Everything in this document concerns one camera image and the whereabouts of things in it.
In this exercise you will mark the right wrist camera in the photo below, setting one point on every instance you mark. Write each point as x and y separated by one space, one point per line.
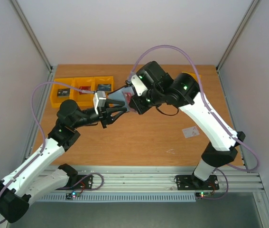
138 85

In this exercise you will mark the black credit card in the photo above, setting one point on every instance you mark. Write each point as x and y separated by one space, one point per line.
65 92

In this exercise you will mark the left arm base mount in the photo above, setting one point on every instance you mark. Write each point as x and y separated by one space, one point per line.
82 181

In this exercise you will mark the white card with red pattern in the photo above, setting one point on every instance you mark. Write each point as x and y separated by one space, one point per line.
190 132

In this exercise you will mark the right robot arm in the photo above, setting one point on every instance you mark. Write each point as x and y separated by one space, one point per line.
153 87

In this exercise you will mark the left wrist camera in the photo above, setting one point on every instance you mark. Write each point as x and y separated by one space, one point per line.
99 100

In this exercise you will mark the right circuit board with LED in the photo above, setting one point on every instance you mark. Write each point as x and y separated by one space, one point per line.
203 194

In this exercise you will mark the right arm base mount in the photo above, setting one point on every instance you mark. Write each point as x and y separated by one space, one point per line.
191 182

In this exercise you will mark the aluminium frame post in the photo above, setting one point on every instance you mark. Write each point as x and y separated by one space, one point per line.
238 32
23 19

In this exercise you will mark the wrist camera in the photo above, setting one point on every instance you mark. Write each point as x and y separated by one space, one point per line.
138 85
99 100

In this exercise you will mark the yellow bin left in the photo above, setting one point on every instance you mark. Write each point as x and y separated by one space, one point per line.
54 100

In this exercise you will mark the blue credit card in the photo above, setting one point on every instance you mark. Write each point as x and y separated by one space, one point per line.
104 87

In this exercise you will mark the slotted grey cable duct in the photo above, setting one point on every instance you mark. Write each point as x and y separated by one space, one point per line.
94 197

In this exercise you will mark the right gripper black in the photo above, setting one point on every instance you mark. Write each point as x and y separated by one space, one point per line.
136 104

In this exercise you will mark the card holder with clear sleeves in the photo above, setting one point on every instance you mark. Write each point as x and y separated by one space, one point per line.
118 95

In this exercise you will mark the left circuit board with LED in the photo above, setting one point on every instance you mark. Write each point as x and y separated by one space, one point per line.
72 196

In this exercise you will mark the aluminium rail frame front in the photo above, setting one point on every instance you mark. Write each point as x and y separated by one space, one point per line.
161 178

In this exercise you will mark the left aluminium frame post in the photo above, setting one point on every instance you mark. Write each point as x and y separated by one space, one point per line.
23 19

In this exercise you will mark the yellow bin far right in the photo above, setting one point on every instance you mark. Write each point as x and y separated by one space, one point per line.
192 74

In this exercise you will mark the red credit card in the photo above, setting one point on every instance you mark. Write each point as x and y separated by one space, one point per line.
127 96
84 89

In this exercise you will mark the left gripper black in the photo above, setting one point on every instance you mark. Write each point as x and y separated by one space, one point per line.
104 116

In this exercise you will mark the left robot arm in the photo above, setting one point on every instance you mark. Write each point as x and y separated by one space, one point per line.
19 190

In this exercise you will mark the yellow bin right of trio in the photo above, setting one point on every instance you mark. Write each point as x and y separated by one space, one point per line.
104 80

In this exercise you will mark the right aluminium frame post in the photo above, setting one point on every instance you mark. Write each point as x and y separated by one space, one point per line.
238 32

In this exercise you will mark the yellow bin middle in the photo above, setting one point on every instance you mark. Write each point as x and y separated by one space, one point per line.
84 100

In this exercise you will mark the circuit board with led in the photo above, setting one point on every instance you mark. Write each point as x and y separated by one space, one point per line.
203 194
72 196

